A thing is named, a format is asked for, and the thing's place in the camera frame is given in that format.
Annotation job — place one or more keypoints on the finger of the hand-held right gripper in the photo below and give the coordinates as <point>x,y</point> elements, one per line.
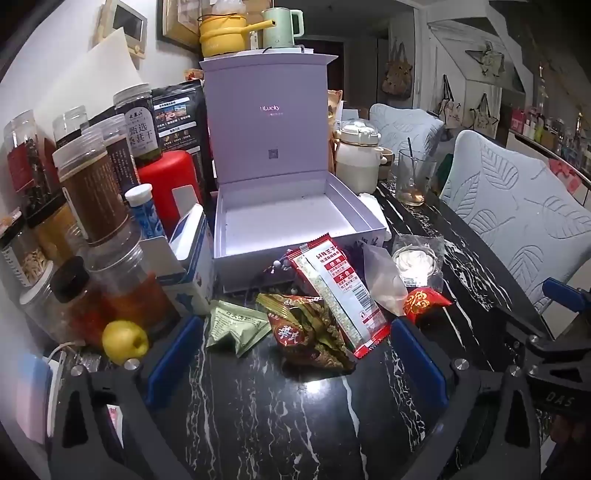
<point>540,346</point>
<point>565,295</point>

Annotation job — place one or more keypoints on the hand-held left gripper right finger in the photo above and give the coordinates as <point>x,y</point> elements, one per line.
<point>420,364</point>

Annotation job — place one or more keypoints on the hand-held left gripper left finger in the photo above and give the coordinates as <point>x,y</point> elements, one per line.
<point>173,357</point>

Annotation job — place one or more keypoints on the red gold-print packet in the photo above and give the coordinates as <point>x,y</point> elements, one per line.
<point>425,304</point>

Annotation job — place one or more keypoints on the green sachet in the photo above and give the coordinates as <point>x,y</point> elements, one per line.
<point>231,327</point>

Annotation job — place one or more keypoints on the translucent white pouch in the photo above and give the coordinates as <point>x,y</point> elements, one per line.
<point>383,277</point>

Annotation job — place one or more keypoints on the clear bag white contents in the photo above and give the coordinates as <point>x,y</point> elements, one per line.
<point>418,263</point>

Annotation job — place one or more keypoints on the red white snack packet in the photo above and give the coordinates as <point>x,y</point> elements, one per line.
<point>341,295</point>

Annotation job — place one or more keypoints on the green brown snack packet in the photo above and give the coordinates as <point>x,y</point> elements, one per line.
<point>304,332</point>

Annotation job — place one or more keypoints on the lavender gift box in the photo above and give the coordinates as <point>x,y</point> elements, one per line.
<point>258,138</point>

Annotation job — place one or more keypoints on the person's right hand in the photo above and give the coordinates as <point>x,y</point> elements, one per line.
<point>572,434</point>

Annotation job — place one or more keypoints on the yellow fruit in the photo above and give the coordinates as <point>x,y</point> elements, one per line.
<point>124,341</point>

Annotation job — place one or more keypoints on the blue white carton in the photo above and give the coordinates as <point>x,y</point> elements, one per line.
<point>194,267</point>

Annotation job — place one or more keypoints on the quilted leaf-pattern chair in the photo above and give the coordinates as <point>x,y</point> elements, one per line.
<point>401,129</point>
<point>512,207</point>

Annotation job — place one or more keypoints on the pink cloth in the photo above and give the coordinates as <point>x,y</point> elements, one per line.
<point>565,173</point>

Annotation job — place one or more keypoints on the pastel pink blue case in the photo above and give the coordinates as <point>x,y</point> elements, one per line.
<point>32,397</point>

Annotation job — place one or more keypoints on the blue tablet tube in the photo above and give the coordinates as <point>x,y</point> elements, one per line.
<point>145,212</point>

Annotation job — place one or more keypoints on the white counter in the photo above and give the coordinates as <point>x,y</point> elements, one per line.
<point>521,143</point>

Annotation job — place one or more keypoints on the white tissue paper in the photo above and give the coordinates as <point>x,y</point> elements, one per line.
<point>371,205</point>

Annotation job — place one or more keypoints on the row of cosmetic bottles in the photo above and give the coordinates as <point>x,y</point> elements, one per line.
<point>549,124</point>

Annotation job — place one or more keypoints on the glass mug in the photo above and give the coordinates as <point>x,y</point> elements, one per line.
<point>415,184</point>

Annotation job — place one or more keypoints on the red canister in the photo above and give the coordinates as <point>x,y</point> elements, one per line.
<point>171,175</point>

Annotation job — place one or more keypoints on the group of clear food jars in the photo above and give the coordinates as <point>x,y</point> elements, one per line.
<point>92,184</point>

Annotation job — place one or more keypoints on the canvas tote bag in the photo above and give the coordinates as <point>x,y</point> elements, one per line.
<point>482,117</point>
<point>450,108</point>

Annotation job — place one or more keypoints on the brown bowl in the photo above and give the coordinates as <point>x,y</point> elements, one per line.
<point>387,159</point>

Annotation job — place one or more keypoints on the dark straw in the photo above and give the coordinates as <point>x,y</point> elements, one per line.
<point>411,152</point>

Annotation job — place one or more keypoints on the white ceramic lidded jar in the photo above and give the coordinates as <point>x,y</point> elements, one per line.
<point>358,157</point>

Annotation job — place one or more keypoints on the black coffee bag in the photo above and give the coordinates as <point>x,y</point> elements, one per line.
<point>180,120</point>

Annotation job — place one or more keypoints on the star-shaped canvas bag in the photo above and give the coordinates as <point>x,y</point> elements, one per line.
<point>489,57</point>

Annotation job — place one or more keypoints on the white cardboard box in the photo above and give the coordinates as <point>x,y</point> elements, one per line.
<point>355,114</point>

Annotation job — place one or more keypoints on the orange snack bag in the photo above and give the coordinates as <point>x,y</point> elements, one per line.
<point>333,120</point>

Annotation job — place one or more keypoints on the brown tote bag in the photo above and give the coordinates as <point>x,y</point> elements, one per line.
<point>397,74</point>

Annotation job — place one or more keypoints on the white paper sheet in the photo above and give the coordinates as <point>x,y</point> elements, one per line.
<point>101,74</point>

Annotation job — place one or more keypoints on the dark wooden door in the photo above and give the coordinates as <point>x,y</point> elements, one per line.
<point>323,60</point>

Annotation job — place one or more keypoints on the yellow pot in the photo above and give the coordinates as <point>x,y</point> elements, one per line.
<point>224,34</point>

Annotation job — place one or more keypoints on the green kettle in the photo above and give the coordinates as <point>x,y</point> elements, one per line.
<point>279,25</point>

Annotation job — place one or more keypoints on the white plastic bag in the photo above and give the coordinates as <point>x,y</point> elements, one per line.
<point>228,7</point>

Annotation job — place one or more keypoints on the gold picture frame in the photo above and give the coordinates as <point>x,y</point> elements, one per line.
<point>178,23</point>

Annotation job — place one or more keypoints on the wall intercom screen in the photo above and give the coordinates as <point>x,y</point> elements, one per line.
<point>127,23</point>

